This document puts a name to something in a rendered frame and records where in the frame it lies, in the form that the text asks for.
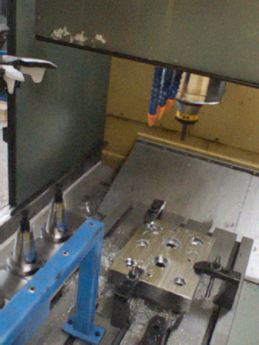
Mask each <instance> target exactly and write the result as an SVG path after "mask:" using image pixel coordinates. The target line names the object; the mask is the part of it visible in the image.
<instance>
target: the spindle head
mask: <svg viewBox="0 0 259 345"><path fill-rule="evenodd" d="M35 35H37V36H38V37H37V41H44V42H49V43H52V44H57V45H62V46H65V47H70V48H73V49H82V50H86V51H89V52H95V53H99V54H103V55H108V56H112V57H116V58H120V59H129V60H133V61H136V62H142V63H146V64H149V65H155V66H159V67H162V68H166V69H172V70H176V71H179V72H185V73H190V74H192V75H198V76H203V77H206V78H209V79H218V80H222V81H225V82H232V83H236V84H238V85H245V86H249V87H251V88H256V89H259V0H36V17H35Z"/></svg>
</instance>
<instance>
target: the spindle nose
mask: <svg viewBox="0 0 259 345"><path fill-rule="evenodd" d="M165 70H166V69H165V68H163V71H162V73H163V75H162V77H161V79H162V82H163V80H164V79H163V77H164V76H165V74H164V72H165ZM182 76H183V78H182V79H181V80H180V81H181V84H180V85H179V90H177V94H176V99H178V100H181V101H184V102H192V103H197V104H216V103H219V102H223V101H224V100H225V99H226V97H227V94H228V92H229V89H230V84H231V82H225V81H222V80H218V79H209V78H206V77H203V76H198V75H192V74H190V73H185V72H184V73H183V75H182ZM162 82H161V86H160V91H161V87H162V86H163V85H162Z"/></svg>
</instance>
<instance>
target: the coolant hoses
mask: <svg viewBox="0 0 259 345"><path fill-rule="evenodd" d="M165 69H166V68H165ZM154 71H155V72H154V73H153V75H154V77H153V84H152V89H151V91H152V92H151V94H150V95H151V97H150V105H149V109H148V122H149V126H151V125H152V124H153V122H154V120H155V118H156V114H157V118H158V119H160V117H161V115H162V113H163V110H164V109H165V111H166V112H168V111H169V109H170V107H171V106H172V104H173V102H174V101H175V99H176V94H177V90H179V85H180V84H181V81H180V80H181V79H182V78H183V76H182V75H183V72H179V71H176V70H175V71H174V73H175V75H174V80H173V76H172V75H173V70H172V69H166V70H165V72H164V74H165V76H164V77H163V79H164V80H163V82H162V79H161V77H162V75H163V73H162V71H163V68H162V67H159V66H155V68H154ZM172 80H173V84H172V83H171V81H172ZM161 82H162V85H163V86H162V87H161ZM160 87H161V91H160ZM170 88H171V89H170ZM159 93H160V94H159Z"/></svg>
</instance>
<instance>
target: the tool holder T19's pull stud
mask: <svg viewBox="0 0 259 345"><path fill-rule="evenodd" d="M29 214H30V212H29V211H28V210H27V209H24V210H22V211H21V212H20V215H21V216H22V220H21V221H20V222H19V230H20V231H21V232H24V233H26V232H28V231H29V230H30V221H29V220H28V216H29Z"/></svg>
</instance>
